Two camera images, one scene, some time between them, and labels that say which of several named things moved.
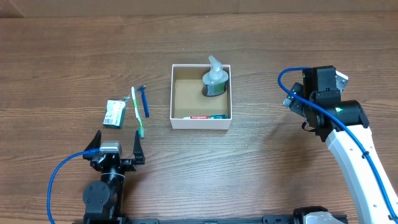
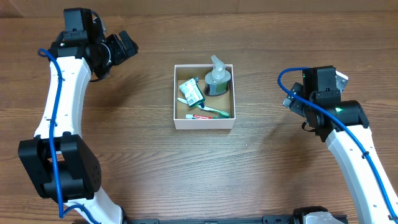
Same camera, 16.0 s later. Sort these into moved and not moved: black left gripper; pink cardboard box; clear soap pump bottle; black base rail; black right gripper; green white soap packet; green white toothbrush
Moved: green white toothbrush; green white soap packet; black left gripper
Not moved: black base rail; clear soap pump bottle; pink cardboard box; black right gripper
